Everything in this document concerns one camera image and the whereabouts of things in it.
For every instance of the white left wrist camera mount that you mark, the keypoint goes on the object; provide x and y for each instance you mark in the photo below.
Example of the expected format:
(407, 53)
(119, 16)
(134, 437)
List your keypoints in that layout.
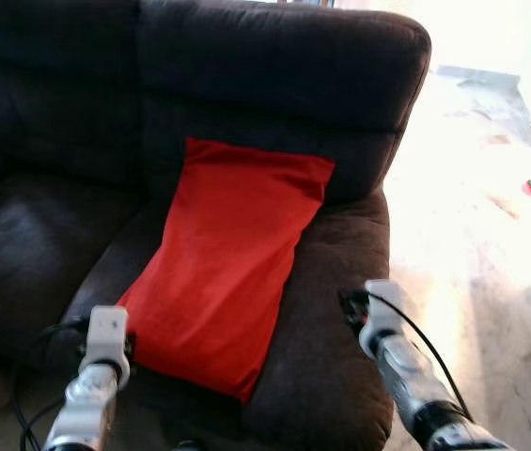
(105, 334)

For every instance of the red pillow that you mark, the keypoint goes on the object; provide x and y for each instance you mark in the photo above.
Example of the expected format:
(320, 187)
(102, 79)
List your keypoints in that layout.
(218, 272)

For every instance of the dark brown two-seat sofa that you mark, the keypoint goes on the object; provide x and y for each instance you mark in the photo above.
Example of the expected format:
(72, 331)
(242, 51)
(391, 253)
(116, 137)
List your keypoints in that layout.
(274, 75)

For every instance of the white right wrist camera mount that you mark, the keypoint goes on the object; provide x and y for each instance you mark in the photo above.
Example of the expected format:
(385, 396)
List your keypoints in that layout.
(384, 305)

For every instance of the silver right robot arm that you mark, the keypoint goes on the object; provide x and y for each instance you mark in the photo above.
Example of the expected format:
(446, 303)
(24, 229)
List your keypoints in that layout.
(411, 376)

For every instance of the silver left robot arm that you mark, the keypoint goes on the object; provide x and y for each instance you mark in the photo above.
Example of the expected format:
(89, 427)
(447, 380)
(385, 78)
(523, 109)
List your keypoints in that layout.
(86, 404)

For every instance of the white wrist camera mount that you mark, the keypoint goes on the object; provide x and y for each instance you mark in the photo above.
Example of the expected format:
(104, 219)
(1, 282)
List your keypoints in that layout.
(105, 334)
(384, 305)

